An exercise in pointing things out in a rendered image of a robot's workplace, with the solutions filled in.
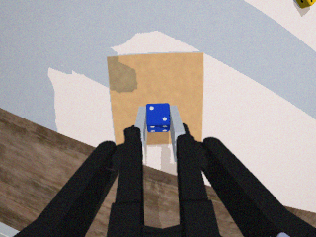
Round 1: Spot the tan flat mat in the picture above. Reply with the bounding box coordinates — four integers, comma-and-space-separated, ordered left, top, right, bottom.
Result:
107, 52, 203, 145

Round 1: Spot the blue die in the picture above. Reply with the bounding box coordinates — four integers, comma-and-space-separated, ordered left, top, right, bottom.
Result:
146, 103, 171, 132

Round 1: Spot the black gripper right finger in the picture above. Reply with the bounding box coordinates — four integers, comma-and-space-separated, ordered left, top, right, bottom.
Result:
170, 106, 316, 237

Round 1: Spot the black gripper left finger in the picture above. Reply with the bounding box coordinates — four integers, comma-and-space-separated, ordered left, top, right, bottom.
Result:
13, 106, 147, 237

